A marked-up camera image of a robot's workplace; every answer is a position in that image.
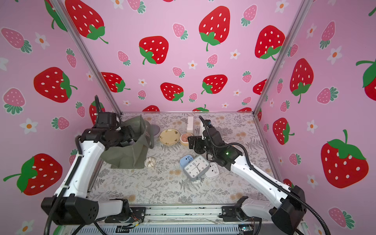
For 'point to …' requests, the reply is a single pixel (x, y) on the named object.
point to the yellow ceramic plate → (169, 136)
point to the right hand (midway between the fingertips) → (193, 138)
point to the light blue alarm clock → (185, 160)
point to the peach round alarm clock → (183, 138)
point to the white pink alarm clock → (212, 171)
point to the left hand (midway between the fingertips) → (129, 134)
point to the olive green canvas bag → (131, 155)
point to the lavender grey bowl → (155, 129)
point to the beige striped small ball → (150, 161)
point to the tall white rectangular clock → (190, 125)
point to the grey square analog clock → (196, 167)
